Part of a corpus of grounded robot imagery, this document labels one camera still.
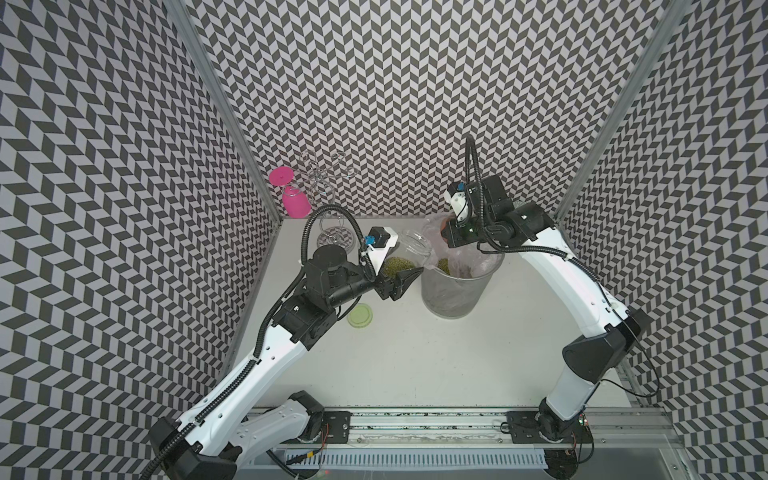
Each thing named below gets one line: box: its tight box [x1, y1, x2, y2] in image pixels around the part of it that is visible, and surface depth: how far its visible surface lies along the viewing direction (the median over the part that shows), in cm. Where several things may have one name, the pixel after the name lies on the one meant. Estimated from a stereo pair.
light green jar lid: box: [347, 303, 373, 329], surface depth 92 cm
